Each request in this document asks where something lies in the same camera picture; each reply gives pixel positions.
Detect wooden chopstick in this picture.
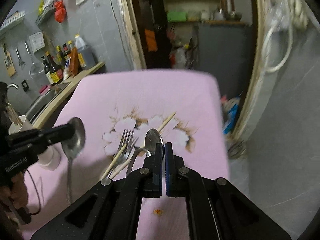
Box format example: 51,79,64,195
101,144,128,179
110,112,177,179
7,102,23,126

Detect red plastic bag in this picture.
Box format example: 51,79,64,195
54,0,67,23

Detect white plastic utensil holder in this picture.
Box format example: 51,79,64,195
8,115,61,172

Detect hanging wooden cutting board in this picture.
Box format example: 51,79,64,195
2,43,16,77

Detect hanging mesh strainer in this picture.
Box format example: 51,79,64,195
24,41,44,77

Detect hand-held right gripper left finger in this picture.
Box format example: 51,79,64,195
31,142,164,240

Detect metal spoon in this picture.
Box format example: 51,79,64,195
61,117,87,207
126,148,152,178
144,128,165,159

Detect wooden pantry shelf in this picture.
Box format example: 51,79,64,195
162,0,230,23

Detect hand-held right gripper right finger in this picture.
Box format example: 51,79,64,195
164,142,292,240

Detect grey wall shelf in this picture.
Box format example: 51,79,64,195
35,2,57,25

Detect metal fork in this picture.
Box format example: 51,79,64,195
125,136,139,165
114,129,135,167

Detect worn door frame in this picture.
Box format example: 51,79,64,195
117,0,269,145

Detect pink floral tablecloth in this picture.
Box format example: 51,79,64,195
21,69,230,240

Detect steel bowl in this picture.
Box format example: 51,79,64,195
226,10,243,21

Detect person's left hand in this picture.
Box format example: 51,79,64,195
0,172,29,213

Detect cream rubber gloves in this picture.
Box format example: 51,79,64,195
282,0,309,29

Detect white cardboard box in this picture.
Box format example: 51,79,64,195
29,31,46,53

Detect orange seasoning bag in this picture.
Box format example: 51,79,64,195
66,47,80,77

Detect clear plastic bottle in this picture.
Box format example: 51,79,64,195
172,46,188,68

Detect dark pump bottle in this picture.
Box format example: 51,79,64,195
41,55,52,79

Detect blue plastic packaging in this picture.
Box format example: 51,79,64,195
221,95,242,134

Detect dark sauce bottle yellow cap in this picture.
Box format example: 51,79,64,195
46,51,63,84

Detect large dark oil jug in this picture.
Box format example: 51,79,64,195
74,34,96,70

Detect beige kitchen counter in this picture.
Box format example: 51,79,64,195
32,61,105,129

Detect hanging metal peeler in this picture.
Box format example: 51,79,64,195
15,47,25,68

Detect grey cabinet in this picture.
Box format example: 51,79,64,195
194,21,253,98

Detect steel kitchen sink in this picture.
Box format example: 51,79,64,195
24,81,72,120

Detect curved steel faucet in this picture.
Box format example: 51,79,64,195
6,83,19,105

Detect black cable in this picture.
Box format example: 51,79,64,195
24,169,42,215

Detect white power cable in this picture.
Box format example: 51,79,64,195
106,0,125,63

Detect white plastic wall basket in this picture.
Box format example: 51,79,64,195
0,10,25,34

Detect tall dark sauce bottle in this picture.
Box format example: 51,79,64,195
56,45,66,65

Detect green box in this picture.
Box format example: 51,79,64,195
166,10,187,22

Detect kitchen knife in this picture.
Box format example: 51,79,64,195
4,45,13,68

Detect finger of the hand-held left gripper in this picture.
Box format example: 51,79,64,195
35,123,78,145

